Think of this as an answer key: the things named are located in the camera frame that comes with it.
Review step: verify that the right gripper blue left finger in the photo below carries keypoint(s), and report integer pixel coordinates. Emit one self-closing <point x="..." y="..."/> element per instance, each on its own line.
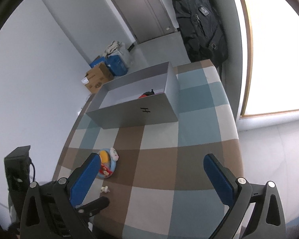
<point x="82" y="178"/>

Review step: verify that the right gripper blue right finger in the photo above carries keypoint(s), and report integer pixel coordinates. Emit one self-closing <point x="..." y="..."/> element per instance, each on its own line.
<point x="221" y="178"/>

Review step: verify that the small white hair clip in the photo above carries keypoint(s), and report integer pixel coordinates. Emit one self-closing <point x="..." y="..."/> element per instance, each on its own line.
<point x="105" y="189"/>

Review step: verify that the checkered table cloth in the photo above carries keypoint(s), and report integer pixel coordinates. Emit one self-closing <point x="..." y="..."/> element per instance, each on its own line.
<point x="159" y="188"/>

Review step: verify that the brown cardboard box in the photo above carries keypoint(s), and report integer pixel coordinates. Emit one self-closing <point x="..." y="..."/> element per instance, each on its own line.
<point x="96" y="77"/>

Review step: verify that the grey cardboard box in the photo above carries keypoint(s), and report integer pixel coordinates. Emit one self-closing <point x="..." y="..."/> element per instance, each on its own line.
<point x="117" y="104"/>

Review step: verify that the blue cardboard box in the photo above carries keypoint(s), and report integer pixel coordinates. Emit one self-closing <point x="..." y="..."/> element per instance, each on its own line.
<point x="114" y="63"/>

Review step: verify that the white plastic bags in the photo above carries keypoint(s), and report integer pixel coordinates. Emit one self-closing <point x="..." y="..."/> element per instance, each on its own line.
<point x="124" y="54"/>

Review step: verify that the cream tote bag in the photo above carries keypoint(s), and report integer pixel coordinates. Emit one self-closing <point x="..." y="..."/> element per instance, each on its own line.
<point x="111" y="48"/>

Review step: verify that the black backpack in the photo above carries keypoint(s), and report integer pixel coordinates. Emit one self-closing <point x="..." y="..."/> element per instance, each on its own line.
<point x="201" y="30"/>

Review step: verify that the grey door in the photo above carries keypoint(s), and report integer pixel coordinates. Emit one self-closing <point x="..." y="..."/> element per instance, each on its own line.
<point x="146" y="19"/>

